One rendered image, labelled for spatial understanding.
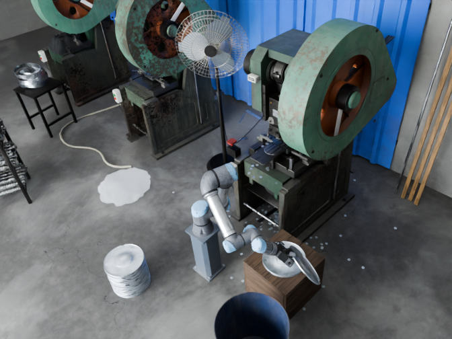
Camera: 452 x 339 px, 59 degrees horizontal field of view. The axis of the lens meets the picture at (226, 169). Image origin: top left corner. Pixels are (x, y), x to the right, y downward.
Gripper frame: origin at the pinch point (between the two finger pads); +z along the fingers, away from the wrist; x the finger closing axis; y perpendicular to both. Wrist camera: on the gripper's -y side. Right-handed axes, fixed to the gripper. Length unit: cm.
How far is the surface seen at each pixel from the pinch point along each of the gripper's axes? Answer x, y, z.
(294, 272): 12.5, 2.9, 17.1
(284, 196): -18, 44, 15
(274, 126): -53, 75, -4
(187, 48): -59, 168, -42
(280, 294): 27.1, -3.7, 10.2
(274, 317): 35.5, -14.4, 2.3
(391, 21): -167, 97, 53
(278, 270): 18.3, 9.5, 11.4
